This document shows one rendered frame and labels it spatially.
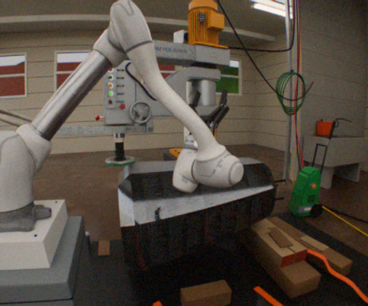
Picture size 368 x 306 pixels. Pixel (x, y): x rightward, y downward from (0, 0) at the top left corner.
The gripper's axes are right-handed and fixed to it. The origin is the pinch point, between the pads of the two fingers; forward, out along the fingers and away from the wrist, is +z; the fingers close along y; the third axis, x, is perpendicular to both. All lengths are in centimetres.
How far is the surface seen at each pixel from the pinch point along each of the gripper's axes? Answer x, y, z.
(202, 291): 59, 9, -98
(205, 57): 36, 43, 55
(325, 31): 283, -4, 321
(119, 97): 0, 70, 3
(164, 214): 33, 34, -57
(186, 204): 44, 29, -48
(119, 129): 11, 74, -15
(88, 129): -6, 83, -22
